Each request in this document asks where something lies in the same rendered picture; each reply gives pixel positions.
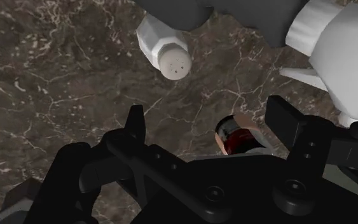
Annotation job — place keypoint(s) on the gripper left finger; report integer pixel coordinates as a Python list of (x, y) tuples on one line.
[(73, 173)]

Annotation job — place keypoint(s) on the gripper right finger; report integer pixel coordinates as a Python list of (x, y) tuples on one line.
[(302, 145)]

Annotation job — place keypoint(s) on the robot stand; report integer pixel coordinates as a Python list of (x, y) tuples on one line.
[(243, 15)]

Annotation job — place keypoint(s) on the white salt shaker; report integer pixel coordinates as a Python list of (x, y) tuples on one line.
[(163, 46)]

